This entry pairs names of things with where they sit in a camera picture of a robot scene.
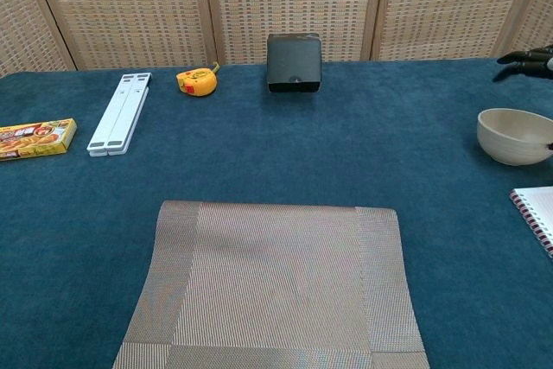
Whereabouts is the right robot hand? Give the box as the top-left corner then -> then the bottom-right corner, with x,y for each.
493,43 -> 553,83

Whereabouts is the white bowl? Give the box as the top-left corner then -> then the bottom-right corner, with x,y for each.
476,108 -> 553,167

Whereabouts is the gray woven placemat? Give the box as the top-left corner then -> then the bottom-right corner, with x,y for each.
111,200 -> 431,369

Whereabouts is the white spiral notebook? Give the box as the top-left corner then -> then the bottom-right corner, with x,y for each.
508,186 -> 553,260

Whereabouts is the blue table cover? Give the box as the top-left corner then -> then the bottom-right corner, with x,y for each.
0,56 -> 553,369

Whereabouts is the black cardboard box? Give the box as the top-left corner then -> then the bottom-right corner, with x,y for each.
265,32 -> 323,95

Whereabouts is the yellow tape measure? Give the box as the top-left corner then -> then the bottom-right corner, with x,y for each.
175,61 -> 221,97

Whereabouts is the white folding stand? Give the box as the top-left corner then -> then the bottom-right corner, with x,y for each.
86,72 -> 153,157

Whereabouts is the yellow curry roux box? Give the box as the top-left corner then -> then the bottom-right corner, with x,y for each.
0,118 -> 79,162

